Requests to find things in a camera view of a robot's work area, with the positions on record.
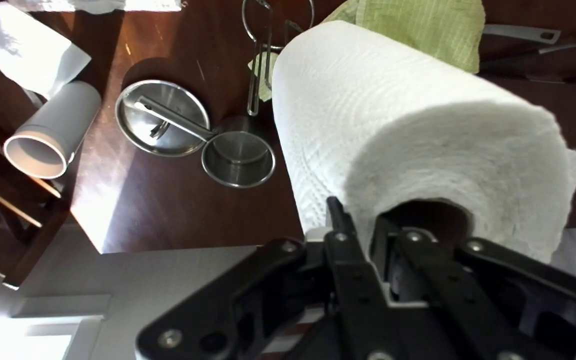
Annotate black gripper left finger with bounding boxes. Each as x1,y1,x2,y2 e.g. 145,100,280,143
135,194,399,360

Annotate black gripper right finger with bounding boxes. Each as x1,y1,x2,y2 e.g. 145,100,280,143
370,212,576,360

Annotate white paper towel roll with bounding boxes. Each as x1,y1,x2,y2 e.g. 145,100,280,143
270,17,576,265

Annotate green cloth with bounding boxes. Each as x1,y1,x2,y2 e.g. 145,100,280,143
247,0,491,104

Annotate silver steel utensil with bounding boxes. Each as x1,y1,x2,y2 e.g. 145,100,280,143
483,22,564,45

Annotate round steel disc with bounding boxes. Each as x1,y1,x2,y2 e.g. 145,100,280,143
113,78,215,162

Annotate small white paper sheet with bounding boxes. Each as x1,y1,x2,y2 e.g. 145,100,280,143
6,0,188,17

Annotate large white paper sheet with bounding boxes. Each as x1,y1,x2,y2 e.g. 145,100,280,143
0,0,95,102

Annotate small steel cup with handle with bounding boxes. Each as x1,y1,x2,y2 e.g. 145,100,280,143
136,93,280,191

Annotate wire paper towel stand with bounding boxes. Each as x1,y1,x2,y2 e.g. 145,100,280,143
238,0,319,120

